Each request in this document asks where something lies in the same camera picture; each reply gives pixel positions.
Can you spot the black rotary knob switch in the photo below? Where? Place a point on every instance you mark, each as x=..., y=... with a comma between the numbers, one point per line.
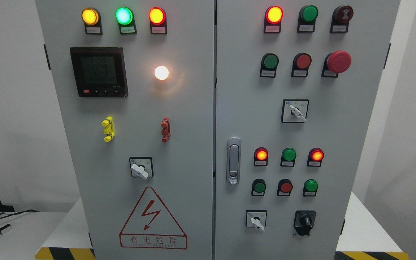
x=304, y=222

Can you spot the red terminal connector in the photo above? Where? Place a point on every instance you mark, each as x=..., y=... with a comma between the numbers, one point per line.
x=166, y=133

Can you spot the red lit indicator middle left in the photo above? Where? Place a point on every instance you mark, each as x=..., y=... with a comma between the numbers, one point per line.
x=261, y=157

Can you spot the red lit indicator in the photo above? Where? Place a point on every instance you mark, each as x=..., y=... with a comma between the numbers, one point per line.
x=273, y=19
x=261, y=157

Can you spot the white glowing lamp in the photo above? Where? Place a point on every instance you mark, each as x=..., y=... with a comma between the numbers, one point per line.
x=161, y=73

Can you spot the green push button lower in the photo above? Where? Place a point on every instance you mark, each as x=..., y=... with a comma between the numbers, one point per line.
x=258, y=187

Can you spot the green push button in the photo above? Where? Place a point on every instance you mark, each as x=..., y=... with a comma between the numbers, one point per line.
x=258, y=187
x=269, y=63

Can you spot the green indicator middle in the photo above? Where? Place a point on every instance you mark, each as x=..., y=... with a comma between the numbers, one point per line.
x=288, y=157

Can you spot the grey left cabinet door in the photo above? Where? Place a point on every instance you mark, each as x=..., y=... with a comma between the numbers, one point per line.
x=182, y=167

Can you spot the grey cabinet door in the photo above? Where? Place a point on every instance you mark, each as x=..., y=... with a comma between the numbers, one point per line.
x=182, y=167
x=249, y=107

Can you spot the green push button upper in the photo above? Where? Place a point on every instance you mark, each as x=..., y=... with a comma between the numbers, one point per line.
x=269, y=63

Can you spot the red push button lower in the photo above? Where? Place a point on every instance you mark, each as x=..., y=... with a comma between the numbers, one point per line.
x=284, y=187

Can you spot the red push button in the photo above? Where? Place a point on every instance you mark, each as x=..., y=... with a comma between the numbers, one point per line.
x=300, y=65
x=284, y=187

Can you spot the yellow terminal connector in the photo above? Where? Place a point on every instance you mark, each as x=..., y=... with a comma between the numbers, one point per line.
x=108, y=130

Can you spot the grey right cabinet door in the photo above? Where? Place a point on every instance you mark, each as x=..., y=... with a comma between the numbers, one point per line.
x=249, y=107

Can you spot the red indicator middle right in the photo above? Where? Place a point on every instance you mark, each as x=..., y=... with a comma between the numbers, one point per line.
x=315, y=157

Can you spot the red triangle warning sticker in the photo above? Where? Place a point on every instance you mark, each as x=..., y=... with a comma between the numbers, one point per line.
x=151, y=225

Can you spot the red push button upper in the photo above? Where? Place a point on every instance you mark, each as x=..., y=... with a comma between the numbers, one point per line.
x=300, y=65

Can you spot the green indicator lower right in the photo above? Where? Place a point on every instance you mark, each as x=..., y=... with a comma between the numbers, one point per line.
x=310, y=187

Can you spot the black digital power meter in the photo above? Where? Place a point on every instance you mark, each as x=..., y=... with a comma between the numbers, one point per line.
x=99, y=72

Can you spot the red-orange indicator light left door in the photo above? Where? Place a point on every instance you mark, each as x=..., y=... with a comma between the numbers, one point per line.
x=157, y=19

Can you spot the red lit indicator top right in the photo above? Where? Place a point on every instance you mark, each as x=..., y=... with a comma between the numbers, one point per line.
x=273, y=19

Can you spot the green lit indicator light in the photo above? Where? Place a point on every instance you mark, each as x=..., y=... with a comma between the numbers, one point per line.
x=125, y=20

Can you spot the green indicator top right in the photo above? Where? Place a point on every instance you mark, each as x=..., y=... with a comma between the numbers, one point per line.
x=307, y=19

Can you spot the red emergency stop button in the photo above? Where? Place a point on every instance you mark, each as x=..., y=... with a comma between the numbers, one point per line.
x=336, y=63

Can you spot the yellow indicator light top left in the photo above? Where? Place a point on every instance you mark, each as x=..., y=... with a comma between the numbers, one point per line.
x=92, y=21

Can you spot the dark red buzzer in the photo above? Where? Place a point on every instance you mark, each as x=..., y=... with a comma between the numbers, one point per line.
x=340, y=19

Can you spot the white platform with hazard stripes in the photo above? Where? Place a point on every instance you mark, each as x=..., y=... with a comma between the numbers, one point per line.
x=362, y=238

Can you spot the small white usb dongle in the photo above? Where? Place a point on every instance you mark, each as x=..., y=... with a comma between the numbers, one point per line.
x=4, y=229

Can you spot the silver door handle lock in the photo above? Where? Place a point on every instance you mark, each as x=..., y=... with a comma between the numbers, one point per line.
x=233, y=163

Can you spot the white selector switch left door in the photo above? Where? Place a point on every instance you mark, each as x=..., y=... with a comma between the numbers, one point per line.
x=141, y=167

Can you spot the white selector switch upper right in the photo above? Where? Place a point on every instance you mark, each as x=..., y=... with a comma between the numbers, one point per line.
x=295, y=110

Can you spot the white selector switch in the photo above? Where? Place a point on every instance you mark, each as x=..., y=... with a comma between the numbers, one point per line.
x=295, y=110
x=256, y=218

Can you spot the white selector switch lower right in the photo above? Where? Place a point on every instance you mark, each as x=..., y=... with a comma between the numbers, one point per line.
x=256, y=218

